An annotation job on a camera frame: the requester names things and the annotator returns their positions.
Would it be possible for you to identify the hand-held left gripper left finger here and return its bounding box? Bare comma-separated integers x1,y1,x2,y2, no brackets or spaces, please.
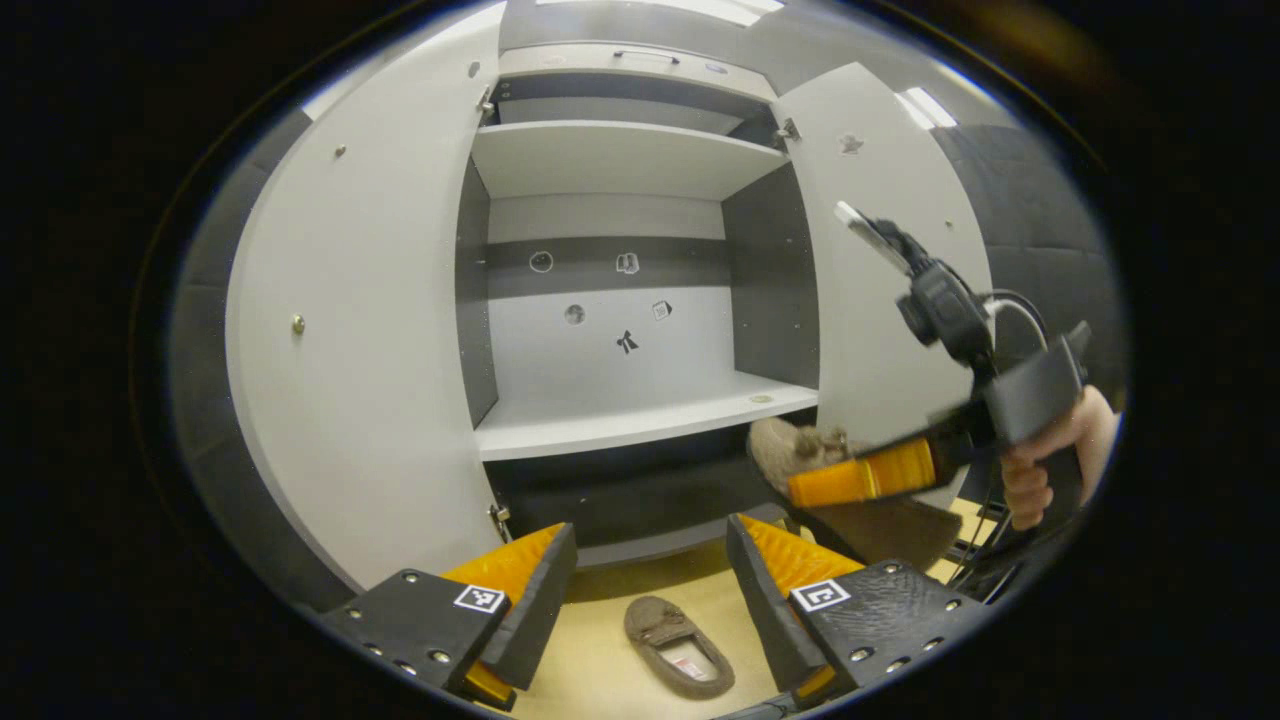
320,522,579,713

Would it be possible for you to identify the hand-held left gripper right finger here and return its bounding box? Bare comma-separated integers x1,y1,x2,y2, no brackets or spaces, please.
725,514,986,707

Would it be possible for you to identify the white shoe cabinet door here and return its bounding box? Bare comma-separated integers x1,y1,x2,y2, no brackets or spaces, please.
775,62,996,506
225,15,506,591

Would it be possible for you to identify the brown fuzzy shoe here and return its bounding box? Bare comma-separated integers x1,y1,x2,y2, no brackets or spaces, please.
624,596,736,699
748,417,963,573

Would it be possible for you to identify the white shoe cabinet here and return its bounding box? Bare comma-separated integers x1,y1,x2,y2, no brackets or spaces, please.
225,15,996,591

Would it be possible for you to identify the black backdrop cloth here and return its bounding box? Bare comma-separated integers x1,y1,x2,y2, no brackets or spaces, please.
170,108,1129,613

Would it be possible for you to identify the small ceiling light panel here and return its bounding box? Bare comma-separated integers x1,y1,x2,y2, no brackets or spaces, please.
895,87,958,129

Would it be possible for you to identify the large ceiling light panel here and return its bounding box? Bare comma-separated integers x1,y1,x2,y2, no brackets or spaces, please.
535,0,786,26

